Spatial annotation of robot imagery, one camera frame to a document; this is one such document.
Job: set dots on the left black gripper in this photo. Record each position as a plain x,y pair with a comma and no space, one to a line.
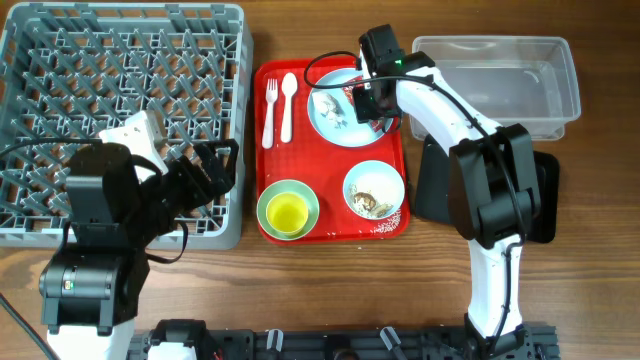
222,181

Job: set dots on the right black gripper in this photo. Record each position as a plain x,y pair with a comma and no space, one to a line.
363,112

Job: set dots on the white napkin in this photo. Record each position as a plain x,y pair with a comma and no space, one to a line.
327,106

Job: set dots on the yellow plastic cup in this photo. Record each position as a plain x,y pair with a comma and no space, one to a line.
287,213

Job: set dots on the white plastic fork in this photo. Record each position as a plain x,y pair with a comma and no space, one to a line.
271,97

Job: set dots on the small light blue bowl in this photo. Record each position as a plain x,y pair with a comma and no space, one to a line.
381,178

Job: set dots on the white plastic spoon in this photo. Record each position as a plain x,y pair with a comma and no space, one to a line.
289,89

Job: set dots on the brown food scraps with rice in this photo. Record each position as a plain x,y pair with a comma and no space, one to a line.
366,205

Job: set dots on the red snack wrapper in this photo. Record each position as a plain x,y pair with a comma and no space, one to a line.
353,87

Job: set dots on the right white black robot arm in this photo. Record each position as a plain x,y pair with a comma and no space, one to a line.
493,195

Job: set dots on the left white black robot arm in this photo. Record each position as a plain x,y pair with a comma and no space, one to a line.
120,202

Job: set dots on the black rectangular waste tray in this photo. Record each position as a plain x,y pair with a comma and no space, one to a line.
430,201

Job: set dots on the clear plastic waste bin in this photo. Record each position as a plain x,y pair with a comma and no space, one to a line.
531,80

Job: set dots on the grey plastic dishwasher rack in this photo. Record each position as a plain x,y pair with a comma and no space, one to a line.
71,70

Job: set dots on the large light blue plate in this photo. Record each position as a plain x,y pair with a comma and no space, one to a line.
355,134

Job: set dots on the red plastic serving tray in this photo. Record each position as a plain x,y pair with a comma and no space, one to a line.
318,163

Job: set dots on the light green bowl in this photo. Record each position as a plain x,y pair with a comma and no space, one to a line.
293,186

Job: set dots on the spilled rice on tray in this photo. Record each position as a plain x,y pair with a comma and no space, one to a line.
389,224

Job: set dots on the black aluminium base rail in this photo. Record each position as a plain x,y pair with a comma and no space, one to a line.
444,342

